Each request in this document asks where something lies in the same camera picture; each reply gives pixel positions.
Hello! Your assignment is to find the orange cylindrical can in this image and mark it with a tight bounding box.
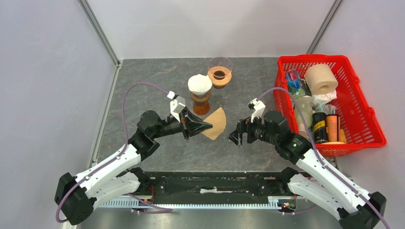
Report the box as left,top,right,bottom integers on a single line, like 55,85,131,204
326,114,340,142

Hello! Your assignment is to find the white paper coffee filter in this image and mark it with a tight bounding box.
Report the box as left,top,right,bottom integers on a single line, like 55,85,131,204
188,74,213,95

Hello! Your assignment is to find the black cylindrical can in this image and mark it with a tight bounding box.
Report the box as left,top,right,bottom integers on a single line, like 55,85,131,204
312,112,328,144

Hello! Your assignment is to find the beige toilet paper roll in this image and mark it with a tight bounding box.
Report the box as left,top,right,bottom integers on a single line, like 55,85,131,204
304,64,338,94

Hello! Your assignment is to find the blue snack packet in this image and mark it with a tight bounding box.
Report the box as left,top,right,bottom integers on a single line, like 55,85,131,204
285,70,300,90

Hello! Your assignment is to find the brown paper coffee filter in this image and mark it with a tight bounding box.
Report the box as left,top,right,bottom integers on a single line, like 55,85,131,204
202,107,226,140

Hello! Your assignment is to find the light wooden ring holder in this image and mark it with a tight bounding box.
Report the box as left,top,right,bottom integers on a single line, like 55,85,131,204
208,70,232,89

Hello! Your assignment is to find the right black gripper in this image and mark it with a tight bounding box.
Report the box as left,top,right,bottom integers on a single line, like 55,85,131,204
226,111,278,146

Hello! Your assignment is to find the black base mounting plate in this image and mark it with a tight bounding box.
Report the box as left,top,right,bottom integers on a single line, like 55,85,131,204
134,172,294,205

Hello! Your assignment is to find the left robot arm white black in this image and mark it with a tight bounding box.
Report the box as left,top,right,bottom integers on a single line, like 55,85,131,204
54,107,213,225

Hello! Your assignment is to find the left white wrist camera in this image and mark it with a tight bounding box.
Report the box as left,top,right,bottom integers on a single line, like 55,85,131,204
167,91,186,122

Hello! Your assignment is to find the green patterned packet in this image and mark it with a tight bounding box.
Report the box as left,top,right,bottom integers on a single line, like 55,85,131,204
287,80,313,103

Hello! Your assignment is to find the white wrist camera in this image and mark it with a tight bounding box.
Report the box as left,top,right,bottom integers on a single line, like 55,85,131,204
167,91,186,122
248,98,266,123

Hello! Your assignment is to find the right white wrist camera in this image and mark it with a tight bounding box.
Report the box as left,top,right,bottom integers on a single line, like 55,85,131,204
248,98,266,123

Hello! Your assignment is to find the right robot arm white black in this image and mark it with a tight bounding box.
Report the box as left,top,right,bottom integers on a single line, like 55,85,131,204
228,111,386,229

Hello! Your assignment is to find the dark wooden ring holder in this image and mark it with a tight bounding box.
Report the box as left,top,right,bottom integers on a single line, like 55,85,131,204
190,91,211,103

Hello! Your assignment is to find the amber glass carafe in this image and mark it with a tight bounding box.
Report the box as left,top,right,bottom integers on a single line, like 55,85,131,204
193,102,210,115

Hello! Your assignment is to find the crumpled white paper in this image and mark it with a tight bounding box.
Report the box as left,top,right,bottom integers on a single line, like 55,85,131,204
311,90,337,109

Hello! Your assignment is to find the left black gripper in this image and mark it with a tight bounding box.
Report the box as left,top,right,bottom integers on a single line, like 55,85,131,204
152,106,213,140

